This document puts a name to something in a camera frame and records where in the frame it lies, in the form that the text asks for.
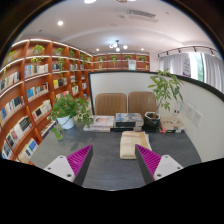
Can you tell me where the stack of white flat books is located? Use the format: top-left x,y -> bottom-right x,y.
82,115 -> 115,133

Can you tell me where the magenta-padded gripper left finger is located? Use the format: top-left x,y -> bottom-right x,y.
44,144 -> 94,187

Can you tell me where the white standing card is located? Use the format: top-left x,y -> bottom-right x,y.
173,100 -> 184,123

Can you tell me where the stack of dark books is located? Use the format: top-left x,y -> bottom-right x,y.
113,112 -> 145,133

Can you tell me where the stack of colourful books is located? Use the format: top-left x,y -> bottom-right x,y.
159,116 -> 187,134

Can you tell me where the orange wall shelf with plants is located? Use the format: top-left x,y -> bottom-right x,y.
92,52 -> 151,73

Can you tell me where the white window curtain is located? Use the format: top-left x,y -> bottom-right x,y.
159,53 -> 224,93

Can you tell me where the multi-bulb ceiling lamp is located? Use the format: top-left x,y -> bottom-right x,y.
109,39 -> 129,53

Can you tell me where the hanging white purple banner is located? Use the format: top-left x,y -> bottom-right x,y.
181,54 -> 192,78

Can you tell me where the small tree in black pot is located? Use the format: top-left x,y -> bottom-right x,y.
143,68 -> 185,132

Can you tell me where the black ceiling track light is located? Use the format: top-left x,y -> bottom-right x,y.
157,45 -> 214,58

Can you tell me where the orange wooden bookshelf unit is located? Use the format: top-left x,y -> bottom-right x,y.
0,38 -> 94,165

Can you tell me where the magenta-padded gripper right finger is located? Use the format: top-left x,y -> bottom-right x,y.
134,144 -> 184,186

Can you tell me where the cream towel with tan stripes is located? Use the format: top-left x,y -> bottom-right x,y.
119,130 -> 153,160

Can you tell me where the white wall socket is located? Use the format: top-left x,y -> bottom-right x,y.
193,110 -> 204,127
185,103 -> 195,120

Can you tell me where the framed poster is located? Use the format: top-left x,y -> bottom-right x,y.
128,59 -> 137,71

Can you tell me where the leafy plant in white pot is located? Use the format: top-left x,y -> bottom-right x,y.
47,93 -> 95,141

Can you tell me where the ceiling air vent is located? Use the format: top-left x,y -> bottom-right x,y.
127,9 -> 159,24

